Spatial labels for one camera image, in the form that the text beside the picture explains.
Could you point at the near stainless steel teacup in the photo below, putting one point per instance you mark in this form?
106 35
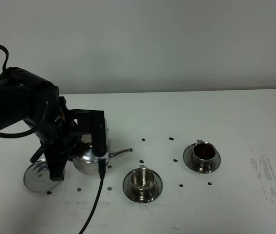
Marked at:
142 179

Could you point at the steel teapot tray saucer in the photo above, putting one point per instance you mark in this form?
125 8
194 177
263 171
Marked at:
37 177

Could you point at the stainless steel teapot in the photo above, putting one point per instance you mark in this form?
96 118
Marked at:
86 162

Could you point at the far stainless steel teacup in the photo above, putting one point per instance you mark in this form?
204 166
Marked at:
203 152

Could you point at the far stainless steel saucer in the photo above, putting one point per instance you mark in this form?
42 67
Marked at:
192 165

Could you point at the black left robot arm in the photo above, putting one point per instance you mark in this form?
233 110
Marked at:
30 104

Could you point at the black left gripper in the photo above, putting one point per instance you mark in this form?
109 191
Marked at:
57 133

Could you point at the stainless steel teacup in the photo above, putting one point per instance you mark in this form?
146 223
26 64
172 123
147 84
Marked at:
142 179
203 152

